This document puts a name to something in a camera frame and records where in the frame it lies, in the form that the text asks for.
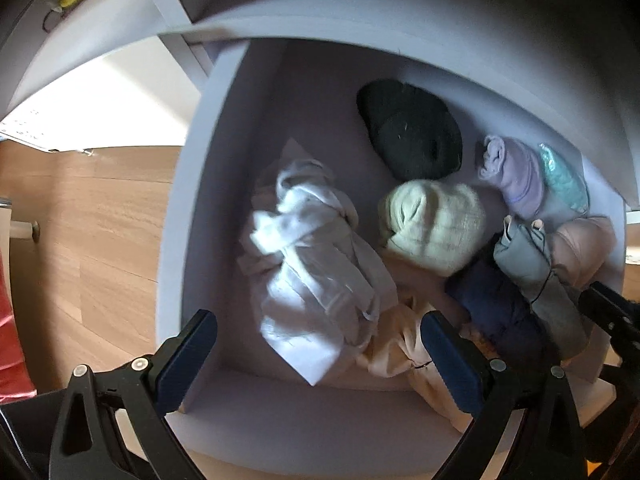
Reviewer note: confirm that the white cloth bundle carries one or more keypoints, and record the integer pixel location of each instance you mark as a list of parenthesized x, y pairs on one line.
[(300, 270)]

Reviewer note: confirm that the peach cloth bundle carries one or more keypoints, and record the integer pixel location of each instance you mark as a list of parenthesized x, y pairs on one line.
[(395, 340)]

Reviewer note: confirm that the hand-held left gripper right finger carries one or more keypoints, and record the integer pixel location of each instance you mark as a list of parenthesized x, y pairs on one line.
[(450, 360)]

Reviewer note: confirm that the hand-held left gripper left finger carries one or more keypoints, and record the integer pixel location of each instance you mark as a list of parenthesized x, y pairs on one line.
[(186, 355)]

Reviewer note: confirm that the white printed paper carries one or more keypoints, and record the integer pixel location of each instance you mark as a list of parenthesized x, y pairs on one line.
[(25, 130)]

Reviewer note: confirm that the lilac knit hat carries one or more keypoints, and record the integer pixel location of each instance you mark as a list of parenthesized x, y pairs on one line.
[(520, 180)]

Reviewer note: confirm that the pink cloth bundle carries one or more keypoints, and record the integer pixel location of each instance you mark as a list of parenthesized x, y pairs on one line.
[(580, 250)]

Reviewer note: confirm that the red cloth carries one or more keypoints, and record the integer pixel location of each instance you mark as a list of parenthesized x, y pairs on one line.
[(12, 340)]

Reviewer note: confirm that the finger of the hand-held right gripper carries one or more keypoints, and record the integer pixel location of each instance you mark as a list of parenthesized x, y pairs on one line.
[(607, 310)]

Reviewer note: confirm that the grey-green cloth bundle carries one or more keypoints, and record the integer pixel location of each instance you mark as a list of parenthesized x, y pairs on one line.
[(525, 260)]

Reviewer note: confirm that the navy cloth bundle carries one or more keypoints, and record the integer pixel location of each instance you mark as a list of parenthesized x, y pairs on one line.
[(490, 305)]

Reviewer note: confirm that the white drawer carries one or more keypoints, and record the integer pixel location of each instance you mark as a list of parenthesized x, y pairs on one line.
[(310, 110)]

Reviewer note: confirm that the dark green knit hat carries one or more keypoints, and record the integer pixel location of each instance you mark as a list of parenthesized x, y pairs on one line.
[(410, 130)]

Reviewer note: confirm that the white cylindrical fixture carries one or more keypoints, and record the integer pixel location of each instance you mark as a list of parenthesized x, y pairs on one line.
[(22, 230)]

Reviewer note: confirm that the mint green shiny cloth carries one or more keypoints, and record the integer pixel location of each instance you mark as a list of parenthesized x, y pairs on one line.
[(565, 180)]

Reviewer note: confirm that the light yellow knit hat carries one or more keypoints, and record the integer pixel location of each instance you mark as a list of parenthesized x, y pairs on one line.
[(435, 225)]

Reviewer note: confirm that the white cabinet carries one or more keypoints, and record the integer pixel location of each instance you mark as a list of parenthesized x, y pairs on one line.
[(400, 0)]

